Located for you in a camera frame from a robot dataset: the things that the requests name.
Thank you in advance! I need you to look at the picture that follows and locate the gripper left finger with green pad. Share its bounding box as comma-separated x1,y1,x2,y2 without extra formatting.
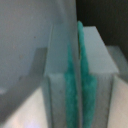
43,23,80,128

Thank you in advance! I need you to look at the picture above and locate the gripper right finger with green pad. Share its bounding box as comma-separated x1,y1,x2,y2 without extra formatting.
77,22,119,128

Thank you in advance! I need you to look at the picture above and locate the grey toy pot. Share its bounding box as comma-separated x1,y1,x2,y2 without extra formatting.
0,0,82,128

